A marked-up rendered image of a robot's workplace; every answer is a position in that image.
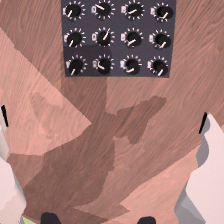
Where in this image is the black knob box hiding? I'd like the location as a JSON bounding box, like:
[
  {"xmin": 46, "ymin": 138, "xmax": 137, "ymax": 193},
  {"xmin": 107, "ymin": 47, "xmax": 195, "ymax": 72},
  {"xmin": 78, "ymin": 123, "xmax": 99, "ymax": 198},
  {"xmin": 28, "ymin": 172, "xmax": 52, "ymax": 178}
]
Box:
[{"xmin": 61, "ymin": 0, "xmax": 176, "ymax": 78}]

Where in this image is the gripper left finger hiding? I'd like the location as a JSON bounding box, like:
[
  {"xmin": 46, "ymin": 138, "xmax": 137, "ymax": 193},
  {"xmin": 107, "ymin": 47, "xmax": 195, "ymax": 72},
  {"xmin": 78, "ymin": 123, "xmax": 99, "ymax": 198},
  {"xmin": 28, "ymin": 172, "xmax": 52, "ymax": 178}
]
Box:
[{"xmin": 0, "ymin": 105, "xmax": 26, "ymax": 224}]

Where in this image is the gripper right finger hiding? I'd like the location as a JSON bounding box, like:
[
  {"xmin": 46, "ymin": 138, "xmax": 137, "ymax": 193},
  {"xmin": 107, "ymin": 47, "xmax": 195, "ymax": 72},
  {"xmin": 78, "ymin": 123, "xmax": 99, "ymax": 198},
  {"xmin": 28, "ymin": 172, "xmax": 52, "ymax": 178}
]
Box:
[{"xmin": 174, "ymin": 112, "xmax": 224, "ymax": 224}]

